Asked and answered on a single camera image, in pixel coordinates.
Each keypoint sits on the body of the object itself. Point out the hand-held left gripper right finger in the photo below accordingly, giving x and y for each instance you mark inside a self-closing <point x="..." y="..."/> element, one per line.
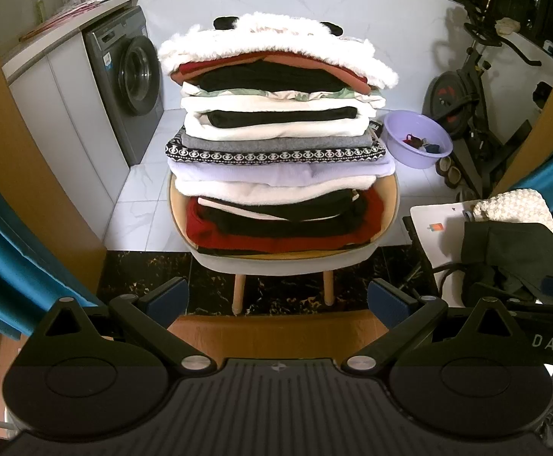
<point x="389" y="303"/>

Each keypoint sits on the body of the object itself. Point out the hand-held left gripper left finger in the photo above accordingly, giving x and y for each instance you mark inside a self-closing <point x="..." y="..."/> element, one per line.
<point x="168" y="297"/>

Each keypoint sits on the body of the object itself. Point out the black jacket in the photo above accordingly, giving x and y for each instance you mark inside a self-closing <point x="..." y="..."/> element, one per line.
<point x="509" y="251"/>

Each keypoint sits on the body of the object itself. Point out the stack of folded clothes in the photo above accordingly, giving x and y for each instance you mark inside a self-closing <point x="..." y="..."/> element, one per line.
<point x="276" y="152"/>

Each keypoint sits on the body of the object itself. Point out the white folding table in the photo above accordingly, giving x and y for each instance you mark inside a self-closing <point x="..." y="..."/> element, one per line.
<point x="440" y="251"/>

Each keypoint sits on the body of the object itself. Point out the cream knit garment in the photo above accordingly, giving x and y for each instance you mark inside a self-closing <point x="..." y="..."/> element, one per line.
<point x="518" y="206"/>

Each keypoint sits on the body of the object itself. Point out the grey chair with wooden legs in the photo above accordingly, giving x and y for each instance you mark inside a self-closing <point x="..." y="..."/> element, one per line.
<point x="281" y="266"/>

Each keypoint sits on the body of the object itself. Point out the teal curtain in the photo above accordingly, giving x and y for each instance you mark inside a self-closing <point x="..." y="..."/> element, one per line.
<point x="6" y="256"/>
<point x="552" y="171"/>

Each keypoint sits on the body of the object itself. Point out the beige slipper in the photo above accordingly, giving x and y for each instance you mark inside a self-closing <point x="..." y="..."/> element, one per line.
<point x="454" y="178"/>
<point x="443" y="166"/>

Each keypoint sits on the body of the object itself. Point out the purple plastic basin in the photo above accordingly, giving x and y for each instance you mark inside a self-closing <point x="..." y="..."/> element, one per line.
<point x="414" y="145"/>

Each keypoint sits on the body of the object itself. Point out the black exercise bike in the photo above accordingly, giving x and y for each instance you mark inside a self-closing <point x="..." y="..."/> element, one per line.
<point x="466" y="104"/>

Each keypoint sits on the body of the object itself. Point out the white counter cabinet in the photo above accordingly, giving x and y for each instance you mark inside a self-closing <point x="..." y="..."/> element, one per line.
<point x="67" y="128"/>

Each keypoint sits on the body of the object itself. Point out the grey washing machine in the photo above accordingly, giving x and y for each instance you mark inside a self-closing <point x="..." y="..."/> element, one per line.
<point x="124" y="80"/>

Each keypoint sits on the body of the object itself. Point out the cream cloth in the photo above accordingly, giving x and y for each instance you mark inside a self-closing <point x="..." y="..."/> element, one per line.
<point x="507" y="26"/>

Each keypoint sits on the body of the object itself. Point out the pink patterned mat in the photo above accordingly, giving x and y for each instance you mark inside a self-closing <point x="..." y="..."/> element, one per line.
<point x="67" y="16"/>

